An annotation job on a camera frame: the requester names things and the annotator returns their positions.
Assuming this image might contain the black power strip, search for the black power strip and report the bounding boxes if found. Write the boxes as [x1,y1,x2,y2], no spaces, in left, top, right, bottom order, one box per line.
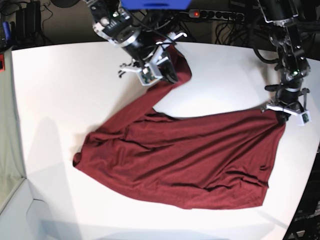
[188,9,245,23]

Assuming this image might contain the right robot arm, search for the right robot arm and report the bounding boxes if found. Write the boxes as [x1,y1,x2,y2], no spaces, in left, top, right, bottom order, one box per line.
[86,0,187,86]

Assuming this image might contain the blue box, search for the blue box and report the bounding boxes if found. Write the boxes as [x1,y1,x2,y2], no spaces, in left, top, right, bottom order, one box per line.
[120,0,191,10]

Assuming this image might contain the dark red t-shirt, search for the dark red t-shirt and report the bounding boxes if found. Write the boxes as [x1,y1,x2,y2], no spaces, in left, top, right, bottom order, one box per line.
[72,46,286,210]

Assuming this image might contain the white cable loop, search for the white cable loop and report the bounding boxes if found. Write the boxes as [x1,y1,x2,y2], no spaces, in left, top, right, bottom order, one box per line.
[104,4,173,32]

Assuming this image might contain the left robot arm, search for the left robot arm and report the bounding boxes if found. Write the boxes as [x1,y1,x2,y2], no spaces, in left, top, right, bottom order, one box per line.
[252,0,312,126]

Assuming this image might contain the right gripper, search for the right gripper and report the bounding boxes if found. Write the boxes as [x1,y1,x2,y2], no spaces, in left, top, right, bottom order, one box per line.
[117,31,187,86]

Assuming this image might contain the red box at left edge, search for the red box at left edge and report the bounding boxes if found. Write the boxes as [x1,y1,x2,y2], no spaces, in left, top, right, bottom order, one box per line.
[0,53,5,72]

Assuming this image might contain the blue handle at left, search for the blue handle at left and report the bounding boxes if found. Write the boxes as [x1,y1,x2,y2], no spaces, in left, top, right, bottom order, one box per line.
[2,21,12,42]

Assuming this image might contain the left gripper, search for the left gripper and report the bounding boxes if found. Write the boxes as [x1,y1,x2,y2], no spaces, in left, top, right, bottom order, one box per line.
[260,84,312,126]

